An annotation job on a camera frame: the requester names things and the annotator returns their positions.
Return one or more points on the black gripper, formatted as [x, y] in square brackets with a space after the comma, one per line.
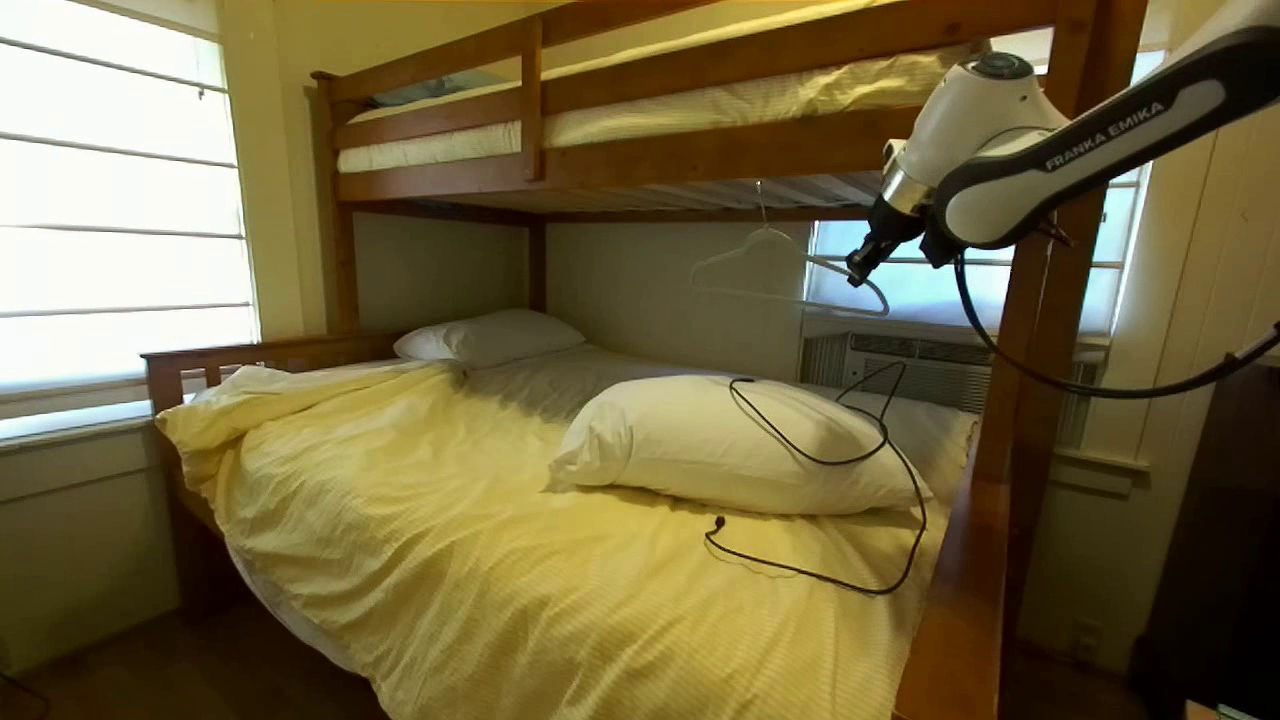
[894, 233]

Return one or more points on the large white pillow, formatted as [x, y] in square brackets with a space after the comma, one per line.
[721, 444]

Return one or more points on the small white pillow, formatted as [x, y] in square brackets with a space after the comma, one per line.
[494, 336]

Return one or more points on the grey bunk pillow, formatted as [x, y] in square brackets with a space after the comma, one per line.
[426, 90]

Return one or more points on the white window air conditioner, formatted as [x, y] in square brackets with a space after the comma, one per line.
[932, 362]

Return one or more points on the white bunk mattress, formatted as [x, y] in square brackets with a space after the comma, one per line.
[666, 117]

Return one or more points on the dark wooden cabinet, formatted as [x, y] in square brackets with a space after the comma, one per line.
[1224, 532]

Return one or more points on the yellow blanket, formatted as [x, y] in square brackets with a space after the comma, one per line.
[466, 562]

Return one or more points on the wide white window blind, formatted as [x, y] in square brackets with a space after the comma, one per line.
[121, 226]

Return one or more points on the wooden bunk bed frame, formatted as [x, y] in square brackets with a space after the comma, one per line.
[695, 163]

